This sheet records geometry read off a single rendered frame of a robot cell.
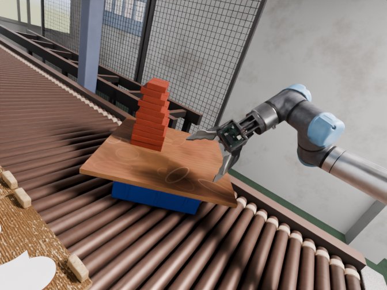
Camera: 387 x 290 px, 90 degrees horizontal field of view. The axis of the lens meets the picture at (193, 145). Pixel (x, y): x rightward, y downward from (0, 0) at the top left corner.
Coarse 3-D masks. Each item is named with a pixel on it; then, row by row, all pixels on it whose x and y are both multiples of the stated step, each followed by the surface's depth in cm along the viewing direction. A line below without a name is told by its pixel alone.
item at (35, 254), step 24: (24, 192) 53; (0, 216) 48; (24, 216) 50; (0, 240) 43; (24, 240) 45; (48, 240) 46; (0, 264) 40; (24, 264) 40; (48, 264) 41; (72, 264) 41; (0, 288) 36; (24, 288) 37; (48, 288) 39; (72, 288) 40
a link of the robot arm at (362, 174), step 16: (304, 160) 59; (320, 160) 53; (336, 160) 51; (352, 160) 49; (336, 176) 52; (352, 176) 48; (368, 176) 46; (384, 176) 45; (368, 192) 47; (384, 192) 44
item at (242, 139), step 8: (256, 112) 51; (232, 120) 52; (248, 120) 53; (256, 120) 50; (224, 128) 51; (232, 128) 51; (240, 128) 50; (248, 128) 53; (256, 128) 55; (264, 128) 53; (224, 136) 51; (232, 136) 50; (240, 136) 50; (224, 144) 56; (232, 144) 50; (240, 144) 50
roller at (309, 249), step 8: (304, 240) 78; (304, 248) 74; (312, 248) 73; (304, 256) 70; (312, 256) 70; (304, 264) 66; (312, 264) 67; (304, 272) 63; (312, 272) 64; (304, 280) 61; (312, 280) 61; (304, 288) 58; (312, 288) 59
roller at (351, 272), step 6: (348, 264) 72; (348, 270) 70; (354, 270) 69; (348, 276) 68; (354, 276) 68; (348, 282) 66; (354, 282) 65; (360, 282) 67; (348, 288) 64; (354, 288) 63; (360, 288) 64
